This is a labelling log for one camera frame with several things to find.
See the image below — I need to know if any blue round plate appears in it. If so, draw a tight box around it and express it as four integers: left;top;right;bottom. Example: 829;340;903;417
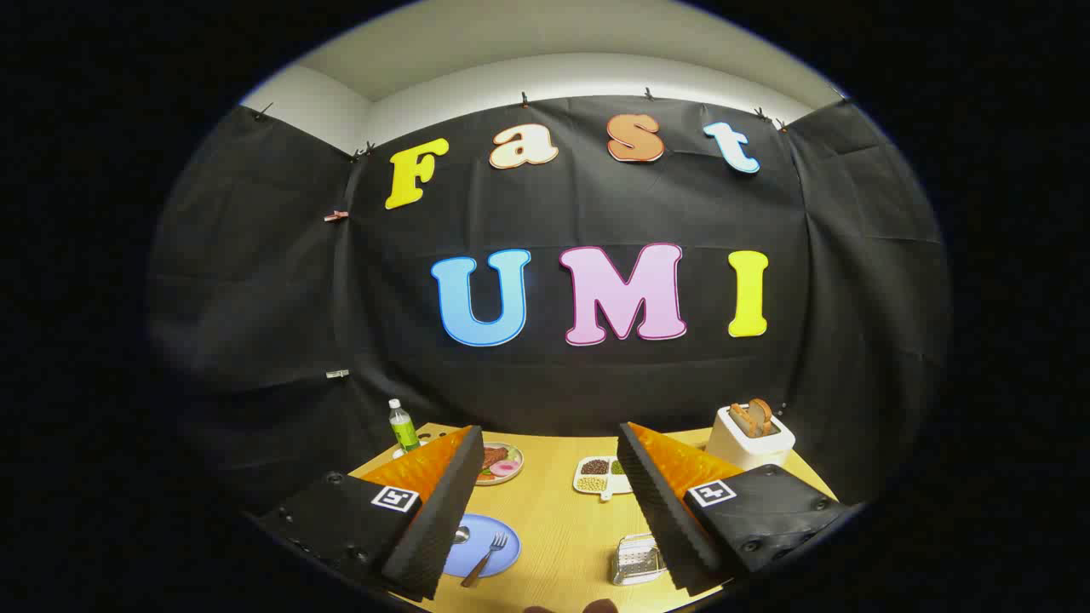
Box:
443;513;522;580

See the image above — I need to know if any black backdrop cloth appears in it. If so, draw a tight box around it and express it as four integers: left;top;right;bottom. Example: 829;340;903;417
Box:
149;94;950;512

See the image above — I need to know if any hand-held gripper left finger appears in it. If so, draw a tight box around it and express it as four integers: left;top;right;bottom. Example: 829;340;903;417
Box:
255;424;486;601

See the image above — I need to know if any plate with steak and vegetables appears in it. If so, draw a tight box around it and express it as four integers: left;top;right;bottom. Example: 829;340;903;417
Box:
475;443;525;486

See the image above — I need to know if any white divided tray with beans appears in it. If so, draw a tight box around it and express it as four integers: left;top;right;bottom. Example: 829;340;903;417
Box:
572;455;635;501

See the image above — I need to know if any green drink bottle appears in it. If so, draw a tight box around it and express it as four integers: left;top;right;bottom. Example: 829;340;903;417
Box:
388;398;422;454

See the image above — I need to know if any metal wire cutlery basket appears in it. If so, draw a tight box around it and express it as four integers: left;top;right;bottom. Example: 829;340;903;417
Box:
610;533;665;587

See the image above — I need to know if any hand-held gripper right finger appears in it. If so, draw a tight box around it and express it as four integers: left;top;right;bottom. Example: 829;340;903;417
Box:
617;421;861;597

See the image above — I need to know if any wooden handled fork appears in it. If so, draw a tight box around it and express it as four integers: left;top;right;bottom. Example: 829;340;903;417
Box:
461;531;509;588

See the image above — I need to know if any white toaster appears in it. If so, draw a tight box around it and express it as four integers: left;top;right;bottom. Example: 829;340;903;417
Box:
705;404;797;471

